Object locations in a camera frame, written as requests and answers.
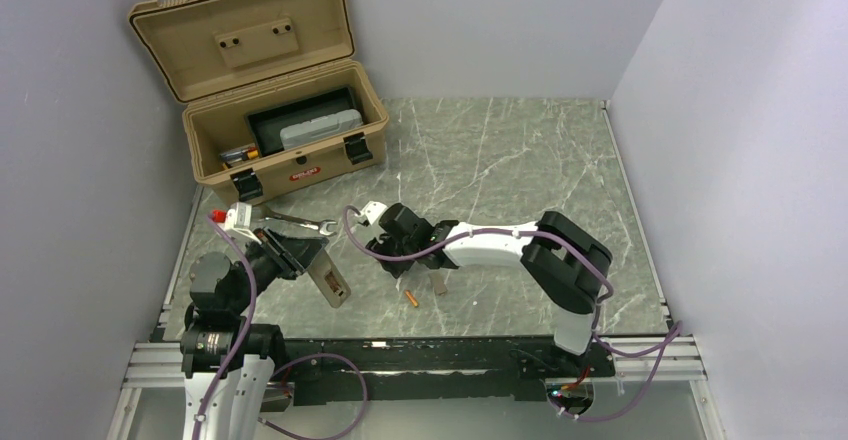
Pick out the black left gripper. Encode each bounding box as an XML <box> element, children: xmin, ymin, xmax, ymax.
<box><xmin>228</xmin><ymin>225</ymin><xmax>328</xmax><ymax>313</ymax></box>

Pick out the white remote control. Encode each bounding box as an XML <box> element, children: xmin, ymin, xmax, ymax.
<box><xmin>307</xmin><ymin>249</ymin><xmax>352</xmax><ymax>309</ymax></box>

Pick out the beige battery compartment cover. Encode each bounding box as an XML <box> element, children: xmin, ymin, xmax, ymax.
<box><xmin>428</xmin><ymin>272</ymin><xmax>448</xmax><ymax>296</ymax></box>

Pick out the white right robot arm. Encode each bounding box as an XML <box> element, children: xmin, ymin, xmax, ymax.
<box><xmin>345</xmin><ymin>202</ymin><xmax>613</xmax><ymax>375</ymax></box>

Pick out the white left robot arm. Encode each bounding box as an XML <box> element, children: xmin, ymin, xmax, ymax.
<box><xmin>180</xmin><ymin>228</ymin><xmax>328</xmax><ymax>439</ymax></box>

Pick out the pack of batteries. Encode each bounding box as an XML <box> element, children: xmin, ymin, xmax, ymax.
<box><xmin>219</xmin><ymin>144</ymin><xmax>260</xmax><ymax>169</ymax></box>

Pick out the silver open-end wrench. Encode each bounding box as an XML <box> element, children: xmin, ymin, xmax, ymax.
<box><xmin>254</xmin><ymin>205</ymin><xmax>338</xmax><ymax>237</ymax></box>

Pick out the grey plastic case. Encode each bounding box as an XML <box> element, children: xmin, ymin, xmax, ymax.
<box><xmin>279</xmin><ymin>109</ymin><xmax>363</xmax><ymax>150</ymax></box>

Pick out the black tray in toolbox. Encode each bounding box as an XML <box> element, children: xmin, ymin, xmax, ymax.
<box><xmin>246</xmin><ymin>86</ymin><xmax>365</xmax><ymax>156</ymax></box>

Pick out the tan plastic toolbox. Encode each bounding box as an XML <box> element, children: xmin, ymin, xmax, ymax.
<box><xmin>128</xmin><ymin>0</ymin><xmax>389</xmax><ymax>204</ymax></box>

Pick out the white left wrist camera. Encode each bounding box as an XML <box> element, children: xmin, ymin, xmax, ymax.
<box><xmin>208</xmin><ymin>202</ymin><xmax>260</xmax><ymax>243</ymax></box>

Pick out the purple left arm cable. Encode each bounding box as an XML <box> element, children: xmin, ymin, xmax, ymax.
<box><xmin>192</xmin><ymin>215</ymin><xmax>370</xmax><ymax>440</ymax></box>

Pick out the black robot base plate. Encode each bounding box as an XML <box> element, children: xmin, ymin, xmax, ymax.
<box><xmin>270</xmin><ymin>335</ymin><xmax>616</xmax><ymax>406</ymax></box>

